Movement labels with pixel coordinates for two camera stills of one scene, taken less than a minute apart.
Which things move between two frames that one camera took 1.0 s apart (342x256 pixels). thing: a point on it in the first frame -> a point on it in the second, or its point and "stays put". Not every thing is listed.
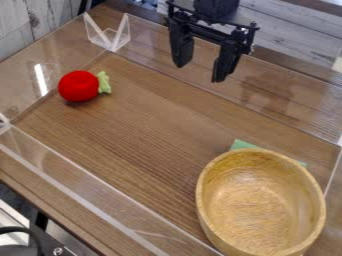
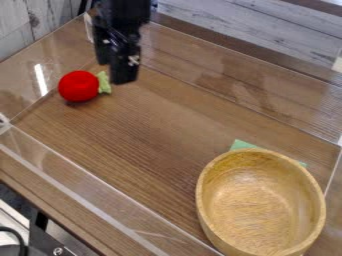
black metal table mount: (48, 245) stays put
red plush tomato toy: (81, 86) stays put
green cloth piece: (242, 145) stays put
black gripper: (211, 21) -> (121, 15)
